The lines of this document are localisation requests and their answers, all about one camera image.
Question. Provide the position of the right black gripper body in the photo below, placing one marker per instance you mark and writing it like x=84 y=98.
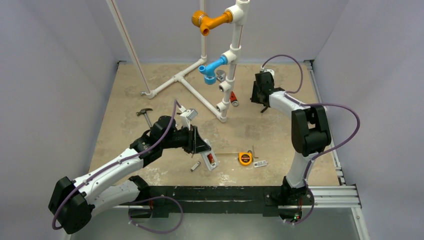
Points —
x=259 y=96

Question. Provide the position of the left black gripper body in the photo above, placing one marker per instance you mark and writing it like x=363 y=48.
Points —
x=192 y=136

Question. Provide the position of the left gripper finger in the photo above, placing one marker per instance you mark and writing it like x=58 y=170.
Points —
x=201 y=141
x=204 y=148

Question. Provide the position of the white remote control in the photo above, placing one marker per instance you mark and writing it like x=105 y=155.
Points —
x=208 y=165

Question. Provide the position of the red battery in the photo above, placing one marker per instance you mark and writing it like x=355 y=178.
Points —
x=210 y=158

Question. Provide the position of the remote battery cover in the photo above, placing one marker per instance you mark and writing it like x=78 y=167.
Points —
x=258 y=164

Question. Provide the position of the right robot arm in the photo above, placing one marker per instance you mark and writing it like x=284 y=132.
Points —
x=310 y=131

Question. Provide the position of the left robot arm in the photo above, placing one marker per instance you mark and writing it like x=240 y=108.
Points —
x=74 y=202

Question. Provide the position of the silver battery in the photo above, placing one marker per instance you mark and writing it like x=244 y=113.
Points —
x=195 y=166

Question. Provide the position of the red adjustable wrench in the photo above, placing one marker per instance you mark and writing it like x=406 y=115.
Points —
x=233 y=99

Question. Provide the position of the silver pipe clamp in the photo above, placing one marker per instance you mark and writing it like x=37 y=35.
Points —
x=220 y=75

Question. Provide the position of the yellow tape measure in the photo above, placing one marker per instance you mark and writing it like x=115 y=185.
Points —
x=244 y=158

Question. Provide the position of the large hex key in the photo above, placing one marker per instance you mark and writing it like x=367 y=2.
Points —
x=253 y=152

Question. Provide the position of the blue pipe fitting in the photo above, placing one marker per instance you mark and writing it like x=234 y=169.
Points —
x=208 y=71

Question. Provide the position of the black hammer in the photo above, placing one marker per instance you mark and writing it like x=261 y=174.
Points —
x=144 y=112

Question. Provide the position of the black base bar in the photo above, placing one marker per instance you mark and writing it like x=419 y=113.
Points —
x=268 y=201

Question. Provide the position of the orange pipe fitting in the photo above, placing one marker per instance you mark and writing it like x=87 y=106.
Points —
x=205 y=23

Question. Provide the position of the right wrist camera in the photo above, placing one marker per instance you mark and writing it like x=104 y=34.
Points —
x=267 y=70

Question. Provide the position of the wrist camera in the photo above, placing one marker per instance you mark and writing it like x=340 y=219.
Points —
x=267 y=70
x=187 y=116

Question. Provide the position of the red handled cutter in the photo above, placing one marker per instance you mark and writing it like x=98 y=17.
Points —
x=264 y=109

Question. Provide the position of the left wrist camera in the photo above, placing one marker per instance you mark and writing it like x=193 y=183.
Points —
x=187 y=116

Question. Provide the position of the white PVC pipe frame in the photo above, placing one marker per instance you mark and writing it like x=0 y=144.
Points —
x=235 y=15

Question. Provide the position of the aluminium frame rail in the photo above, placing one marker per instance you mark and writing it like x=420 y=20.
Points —
x=336 y=214

